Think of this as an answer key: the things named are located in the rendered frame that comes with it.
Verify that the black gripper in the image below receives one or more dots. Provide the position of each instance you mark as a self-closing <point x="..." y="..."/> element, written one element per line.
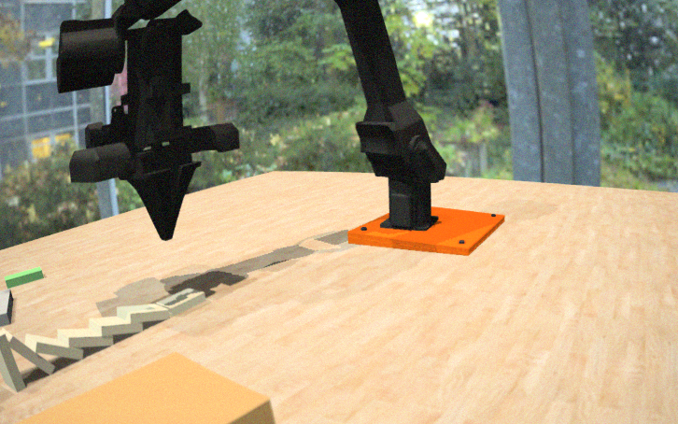
<point x="161" y="175"/>

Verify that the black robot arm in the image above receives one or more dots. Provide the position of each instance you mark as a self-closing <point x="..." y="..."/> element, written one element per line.
<point x="393" y="135"/>

